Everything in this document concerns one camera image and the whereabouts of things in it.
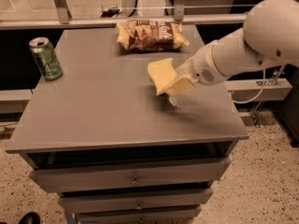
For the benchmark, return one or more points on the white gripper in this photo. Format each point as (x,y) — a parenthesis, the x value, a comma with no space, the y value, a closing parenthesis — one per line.
(201,66)

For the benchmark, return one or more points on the yellow sponge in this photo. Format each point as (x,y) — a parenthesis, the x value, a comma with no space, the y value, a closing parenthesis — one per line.
(161,73)

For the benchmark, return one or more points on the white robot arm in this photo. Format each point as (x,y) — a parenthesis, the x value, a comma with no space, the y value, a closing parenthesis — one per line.
(269,37)

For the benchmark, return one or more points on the brown chip bag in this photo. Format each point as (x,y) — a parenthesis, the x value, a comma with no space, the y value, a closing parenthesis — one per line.
(148,36)

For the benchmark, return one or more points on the small black device on floor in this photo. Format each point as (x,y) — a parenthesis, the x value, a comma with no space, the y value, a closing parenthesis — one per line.
(110,11)

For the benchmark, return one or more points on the grey drawer cabinet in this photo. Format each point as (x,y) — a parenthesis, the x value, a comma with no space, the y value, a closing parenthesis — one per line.
(104,111)

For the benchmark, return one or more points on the bottom grey drawer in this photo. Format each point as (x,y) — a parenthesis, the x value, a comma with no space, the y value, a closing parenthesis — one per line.
(139,217)

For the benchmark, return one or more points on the grey drawer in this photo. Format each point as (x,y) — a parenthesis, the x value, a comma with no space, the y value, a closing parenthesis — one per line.
(139,217)
(131,175)
(135,200)

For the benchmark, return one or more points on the green soda can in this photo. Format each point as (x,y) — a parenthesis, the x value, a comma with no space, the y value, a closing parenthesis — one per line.
(45,57)

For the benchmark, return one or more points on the top grey drawer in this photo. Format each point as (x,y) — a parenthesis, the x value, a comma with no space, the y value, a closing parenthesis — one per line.
(131,175)

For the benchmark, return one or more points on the middle grey drawer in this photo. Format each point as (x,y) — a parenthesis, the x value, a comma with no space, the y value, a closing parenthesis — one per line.
(135,200)

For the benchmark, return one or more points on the black shoe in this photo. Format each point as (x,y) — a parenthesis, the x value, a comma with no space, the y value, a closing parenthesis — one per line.
(30,218)

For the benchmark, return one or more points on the metal railing frame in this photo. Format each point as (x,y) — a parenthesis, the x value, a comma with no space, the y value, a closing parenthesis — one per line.
(32,14)

